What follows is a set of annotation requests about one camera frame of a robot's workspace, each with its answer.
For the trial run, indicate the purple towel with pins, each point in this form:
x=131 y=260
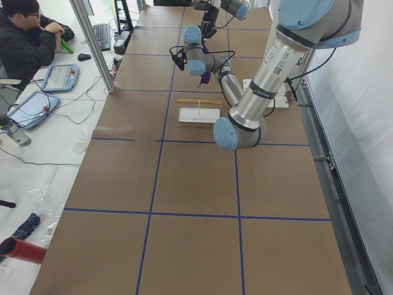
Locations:
x=206 y=77

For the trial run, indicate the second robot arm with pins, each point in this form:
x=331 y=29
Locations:
x=236 y=8

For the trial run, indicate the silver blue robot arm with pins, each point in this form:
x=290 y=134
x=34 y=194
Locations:
x=302 y=26

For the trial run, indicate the white rack base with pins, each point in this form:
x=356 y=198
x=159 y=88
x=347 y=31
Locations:
x=198 y=115

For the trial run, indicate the wooden rack rod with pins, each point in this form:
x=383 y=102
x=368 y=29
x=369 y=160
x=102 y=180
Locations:
x=199 y=101

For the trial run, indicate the crumpled white tissue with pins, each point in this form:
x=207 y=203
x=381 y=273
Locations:
x=82 y=141

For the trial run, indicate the black box on desk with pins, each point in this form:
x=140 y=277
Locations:
x=121 y=42

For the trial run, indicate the black computer mouse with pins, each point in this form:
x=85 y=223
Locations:
x=83 y=56

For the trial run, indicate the black keyboard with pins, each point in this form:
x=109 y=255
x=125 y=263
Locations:
x=102 y=34

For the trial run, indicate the blue teach pendant upper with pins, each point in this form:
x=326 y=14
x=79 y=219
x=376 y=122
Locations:
x=60 y=78

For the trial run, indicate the blue teach pendant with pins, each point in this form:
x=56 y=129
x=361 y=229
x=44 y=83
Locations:
x=33 y=110
x=60 y=78

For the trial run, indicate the green object in hand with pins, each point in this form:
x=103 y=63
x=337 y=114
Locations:
x=66 y=46

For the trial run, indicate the clear plastic wrap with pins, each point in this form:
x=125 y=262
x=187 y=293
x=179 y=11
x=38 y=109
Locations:
x=48 y=203

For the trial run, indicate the blue teach pendant lower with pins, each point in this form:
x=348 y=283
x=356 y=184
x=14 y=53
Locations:
x=33 y=110

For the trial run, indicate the grey water bottle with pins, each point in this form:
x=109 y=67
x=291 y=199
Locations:
x=11 y=129

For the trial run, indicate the folded dark blue umbrella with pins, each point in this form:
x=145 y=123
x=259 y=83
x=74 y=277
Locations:
x=26 y=229

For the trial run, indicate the seated person in black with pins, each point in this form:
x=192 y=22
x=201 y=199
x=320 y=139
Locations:
x=29 y=39

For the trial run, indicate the red cylinder tube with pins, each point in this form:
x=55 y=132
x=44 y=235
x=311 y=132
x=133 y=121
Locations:
x=22 y=250

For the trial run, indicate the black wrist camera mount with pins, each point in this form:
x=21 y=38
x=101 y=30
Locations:
x=178 y=56

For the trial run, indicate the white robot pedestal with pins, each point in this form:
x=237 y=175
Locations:
x=281 y=99

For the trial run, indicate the aluminium frame post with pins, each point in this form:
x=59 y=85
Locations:
x=87 y=29

